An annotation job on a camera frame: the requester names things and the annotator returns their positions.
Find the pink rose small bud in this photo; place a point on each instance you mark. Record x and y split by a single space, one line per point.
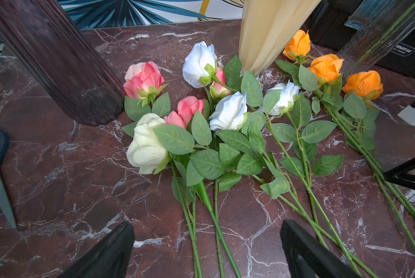
217 90

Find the clear glass vase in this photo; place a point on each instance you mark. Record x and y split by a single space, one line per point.
380 26

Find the black plastic toolbox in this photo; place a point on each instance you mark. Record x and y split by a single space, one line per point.
328 29

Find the white rose top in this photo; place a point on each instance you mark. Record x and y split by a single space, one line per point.
199 70

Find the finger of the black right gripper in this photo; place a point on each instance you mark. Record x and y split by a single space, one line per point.
401 175

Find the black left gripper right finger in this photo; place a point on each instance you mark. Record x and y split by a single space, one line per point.
307 258

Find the pink rose left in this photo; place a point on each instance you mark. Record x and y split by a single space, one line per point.
144 82

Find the pink rose centre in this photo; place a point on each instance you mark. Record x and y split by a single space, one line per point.
188 109

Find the orange rose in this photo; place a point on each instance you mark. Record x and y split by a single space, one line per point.
358 117
297 50
330 85

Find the white rose right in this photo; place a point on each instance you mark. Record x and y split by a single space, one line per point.
289 115

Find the cream rose large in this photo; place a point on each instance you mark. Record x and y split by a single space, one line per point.
149 155

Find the dark purple ribbed vase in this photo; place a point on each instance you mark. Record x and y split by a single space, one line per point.
71 71

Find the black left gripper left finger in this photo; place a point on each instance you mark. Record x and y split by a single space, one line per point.
109 258

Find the cream yellow fluted vase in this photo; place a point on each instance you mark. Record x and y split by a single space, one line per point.
267 27

